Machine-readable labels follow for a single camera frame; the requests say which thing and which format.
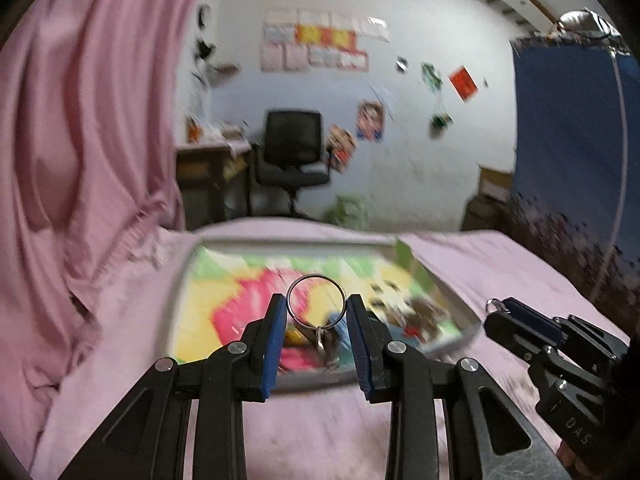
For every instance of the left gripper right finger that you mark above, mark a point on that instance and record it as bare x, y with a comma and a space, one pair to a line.
381, 373

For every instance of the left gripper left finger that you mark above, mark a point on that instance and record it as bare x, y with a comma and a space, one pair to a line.
247, 368

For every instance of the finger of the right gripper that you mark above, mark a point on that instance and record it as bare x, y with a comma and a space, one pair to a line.
524, 341
534, 320

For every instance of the small silver keyring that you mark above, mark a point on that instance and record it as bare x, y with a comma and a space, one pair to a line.
495, 305

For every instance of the grey colourful cardboard box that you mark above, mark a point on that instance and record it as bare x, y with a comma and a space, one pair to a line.
228, 283

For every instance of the cardboard boxes pile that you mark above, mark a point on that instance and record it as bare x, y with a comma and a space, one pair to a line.
489, 209

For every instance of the blue patterned fabric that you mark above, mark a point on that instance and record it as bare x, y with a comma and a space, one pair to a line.
575, 195

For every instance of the green plastic stool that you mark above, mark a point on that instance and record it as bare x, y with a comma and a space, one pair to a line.
349, 212

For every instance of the dark wooden desk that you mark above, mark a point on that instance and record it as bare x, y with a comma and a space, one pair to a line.
204, 171

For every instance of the black office chair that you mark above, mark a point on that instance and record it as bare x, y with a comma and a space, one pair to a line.
290, 154

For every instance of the hanging green plant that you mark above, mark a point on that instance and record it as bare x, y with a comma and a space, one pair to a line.
440, 119

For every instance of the cartoon poster lower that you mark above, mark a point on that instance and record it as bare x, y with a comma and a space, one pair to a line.
340, 147

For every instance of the cartoon poster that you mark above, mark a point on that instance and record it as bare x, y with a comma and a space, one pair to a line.
370, 121
340, 147

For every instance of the red paper square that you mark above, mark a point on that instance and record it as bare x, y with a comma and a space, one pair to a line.
463, 83

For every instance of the cartoon poster upper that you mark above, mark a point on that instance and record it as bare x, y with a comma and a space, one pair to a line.
370, 121

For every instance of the pink curtain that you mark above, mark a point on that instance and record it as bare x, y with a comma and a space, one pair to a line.
87, 170

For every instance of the wall certificates cluster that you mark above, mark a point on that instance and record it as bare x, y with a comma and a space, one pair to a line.
294, 41

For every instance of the round wall clock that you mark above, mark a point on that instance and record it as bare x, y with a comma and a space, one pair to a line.
204, 15

